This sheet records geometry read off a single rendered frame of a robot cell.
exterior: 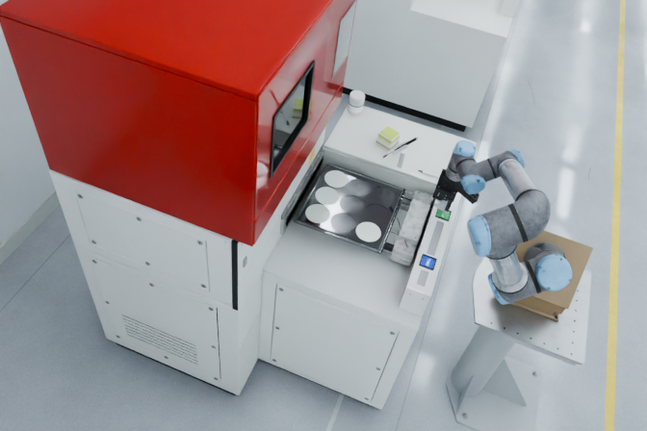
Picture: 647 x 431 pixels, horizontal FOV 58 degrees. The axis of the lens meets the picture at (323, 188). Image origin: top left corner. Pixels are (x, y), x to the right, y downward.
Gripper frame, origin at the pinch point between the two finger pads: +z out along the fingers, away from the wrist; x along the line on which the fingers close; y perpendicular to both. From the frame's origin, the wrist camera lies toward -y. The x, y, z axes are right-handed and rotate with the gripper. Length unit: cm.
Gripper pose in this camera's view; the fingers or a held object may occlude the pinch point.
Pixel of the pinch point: (446, 212)
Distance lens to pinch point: 236.4
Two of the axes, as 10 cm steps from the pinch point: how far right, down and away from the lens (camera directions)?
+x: -3.6, 6.6, -6.6
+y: -9.3, -3.3, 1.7
